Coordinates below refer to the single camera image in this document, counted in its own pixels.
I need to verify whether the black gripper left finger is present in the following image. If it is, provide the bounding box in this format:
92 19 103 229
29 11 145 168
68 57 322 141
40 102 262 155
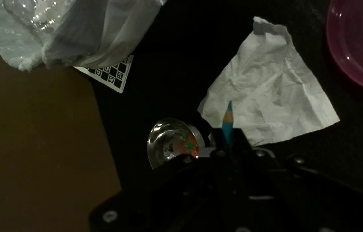
180 127 231 204

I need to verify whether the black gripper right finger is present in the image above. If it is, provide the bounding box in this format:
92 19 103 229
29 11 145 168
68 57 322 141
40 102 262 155
229 127 287 204

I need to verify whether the small metal bowl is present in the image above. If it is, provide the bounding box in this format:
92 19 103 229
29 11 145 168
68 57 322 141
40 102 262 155
145 118 207 172

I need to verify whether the crumpled white napkin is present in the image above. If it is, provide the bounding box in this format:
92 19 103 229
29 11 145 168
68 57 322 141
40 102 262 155
197 16 341 148

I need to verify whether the black white checkerboard card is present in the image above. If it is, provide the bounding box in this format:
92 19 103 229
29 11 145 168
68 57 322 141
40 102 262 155
73 53 135 95

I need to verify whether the purple round plate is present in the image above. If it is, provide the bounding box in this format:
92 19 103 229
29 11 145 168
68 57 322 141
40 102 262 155
324 0 363 99

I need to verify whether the white trash bag liner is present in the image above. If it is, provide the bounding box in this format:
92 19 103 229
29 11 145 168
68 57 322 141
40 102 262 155
0 0 167 73

